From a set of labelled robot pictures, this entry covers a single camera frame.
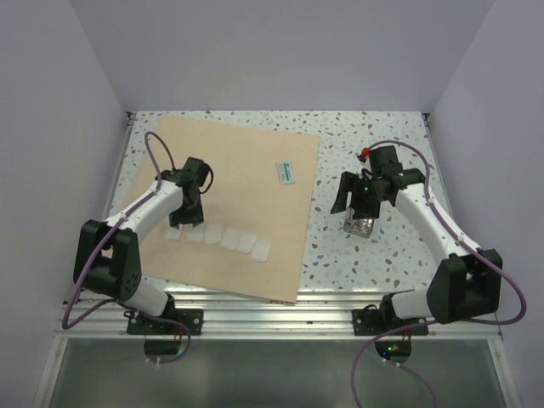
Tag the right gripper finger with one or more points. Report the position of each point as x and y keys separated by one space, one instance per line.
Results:
x=367 y=212
x=345 y=187

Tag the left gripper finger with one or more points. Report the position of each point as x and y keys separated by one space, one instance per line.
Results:
x=175 y=219
x=198 y=215

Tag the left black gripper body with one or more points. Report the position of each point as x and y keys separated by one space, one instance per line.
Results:
x=189 y=209

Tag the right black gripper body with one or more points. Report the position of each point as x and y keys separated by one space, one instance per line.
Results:
x=371 y=182

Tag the metal instrument tray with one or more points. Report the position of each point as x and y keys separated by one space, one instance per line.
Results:
x=361 y=227

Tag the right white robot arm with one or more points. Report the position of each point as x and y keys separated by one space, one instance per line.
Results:
x=465 y=284

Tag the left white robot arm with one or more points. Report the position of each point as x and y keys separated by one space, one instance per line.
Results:
x=108 y=258

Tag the beige cloth mat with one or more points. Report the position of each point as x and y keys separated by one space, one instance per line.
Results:
x=246 y=195

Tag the green white packet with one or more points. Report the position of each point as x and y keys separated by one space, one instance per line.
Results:
x=285 y=172

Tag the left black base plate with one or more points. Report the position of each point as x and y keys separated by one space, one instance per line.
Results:
x=172 y=321

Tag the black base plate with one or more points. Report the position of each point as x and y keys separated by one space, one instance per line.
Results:
x=373 y=320
x=172 y=321

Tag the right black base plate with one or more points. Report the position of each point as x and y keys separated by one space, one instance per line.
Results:
x=373 y=320

